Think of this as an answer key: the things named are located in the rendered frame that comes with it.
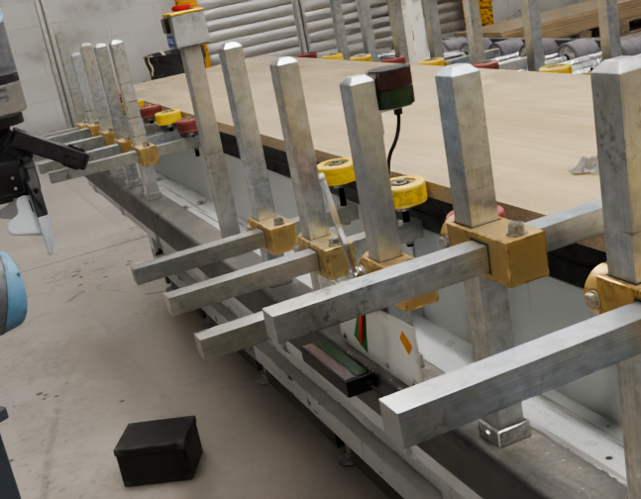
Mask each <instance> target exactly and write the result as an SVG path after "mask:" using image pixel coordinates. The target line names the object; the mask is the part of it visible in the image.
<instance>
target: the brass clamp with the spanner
mask: <svg viewBox="0 0 641 499"><path fill-rule="evenodd" d="M409 258H415V257H413V256H410V255H408V254H406V253H404V252H403V253H402V255H401V256H398V257H395V258H392V259H389V260H386V261H382V262H379V261H376V260H374V259H372V258H370V257H369V253H368V252H366V253H365V254H364V255H363V256H362V258H361V260H360V262H359V265H362V266H363V267H364V269H365V271H366V274H369V273H372V272H375V271H378V270H381V269H384V268H387V267H390V266H394V265H397V264H400V263H403V262H405V261H406V260H407V259H409ZM437 301H439V297H438V290H436V291H433V292H430V293H427V294H424V295H421V296H418V297H416V298H413V299H410V300H407V301H404V302H401V303H398V304H395V306H397V307H399V308H400V309H402V310H404V311H406V312H408V311H411V310H414V309H417V308H420V307H423V306H425V305H428V304H431V303H434V302H437Z"/></svg>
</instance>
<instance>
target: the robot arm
mask: <svg viewBox="0 0 641 499"><path fill-rule="evenodd" d="M3 20H4V15H3V13H2V12H1V10H0V205H2V204H6V203H9V202H10V203H9V204H7V205H6V206H4V207H3V208H1V209H0V218H1V219H12V220H11V221H10V222H8V224H7V230H8V232H9V233H10V234H11V235H13V236H43V239H44V242H45V245H46V248H47V251H48V254H49V255H50V254H53V249H54V244H55V237H54V234H53V227H52V224H51V220H50V217H49V214H48V210H47V207H46V203H45V200H44V197H43V193H42V190H41V183H40V179H39V177H38V173H37V170H36V167H35V164H34V161H33V160H32V158H33V154H36V155H39V156H42V157H45V158H48V159H51V160H54V161H57V162H60V163H61V164H62V165H64V166H66V167H68V168H70V169H75V170H78V169H82V170H84V169H85V168H86V166H87V163H88V160H89V158H90V156H89V154H88V153H87V152H86V151H85V149H83V148H81V147H80V146H77V145H72V144H68V145H65V144H62V143H59V142H56V141H54V140H51V139H48V138H45V137H42V136H39V135H36V134H33V133H30V132H27V131H24V130H21V129H18V128H15V127H14V128H13V129H12V131H11V130H10V127H12V126H15V125H18V124H21V123H23V122H25V121H24V117H23V114H22V112H21V111H24V110H26V109H27V107H28V106H27V103H26V99H25V95H24V92H23V88H22V84H21V81H20V78H19V75H18V71H17V67H16V63H15V60H14V57H13V54H12V50H11V46H10V43H9V39H8V36H7V32H6V28H5V25H4V21H3ZM27 307H28V300H27V293H26V288H25V284H24V281H23V278H22V277H21V273H20V270H19V268H18V266H17V264H16V262H15V261H14V259H13V258H12V257H11V255H9V254H7V253H6V252H4V251H0V336H3V335H4V334H5V333H7V332H9V331H11V330H13V329H15V328H17V327H19V326H20V325H21V324H22V323H23V322H24V321H25V319H26V316H27V311H28V308H27Z"/></svg>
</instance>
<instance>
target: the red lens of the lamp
mask: <svg viewBox="0 0 641 499"><path fill-rule="evenodd" d="M407 65H408V66H406V67H404V68H401V69H398V70H394V71H388V72H382V73H368V72H366V76H368V77H370V78H371V79H373V80H374V85H375V91H379V90H387V89H393V88H397V87H402V86H405V85H408V84H410V83H412V75H411V68H410V64H407Z"/></svg>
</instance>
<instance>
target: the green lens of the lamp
mask: <svg viewBox="0 0 641 499"><path fill-rule="evenodd" d="M376 98H377V104H378V109H379V110H383V109H391V108H397V107H401V106H405V105H409V104H411V103H413V102H415V95H414V88H413V83H411V85H410V86H408V87H405V88H402V89H398V90H393V91H387V92H379V93H377V94H376Z"/></svg>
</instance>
